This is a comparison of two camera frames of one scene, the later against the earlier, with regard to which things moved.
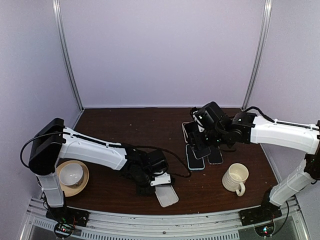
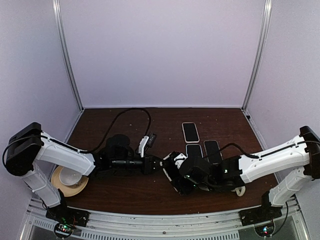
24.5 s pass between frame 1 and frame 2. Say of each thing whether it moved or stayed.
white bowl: stayed
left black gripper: moved
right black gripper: moved
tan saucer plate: stayed
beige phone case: moved
